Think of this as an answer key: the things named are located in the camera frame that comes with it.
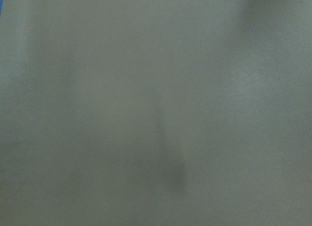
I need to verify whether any pink Snoopy t-shirt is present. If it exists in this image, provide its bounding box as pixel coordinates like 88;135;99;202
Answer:
0;0;312;226

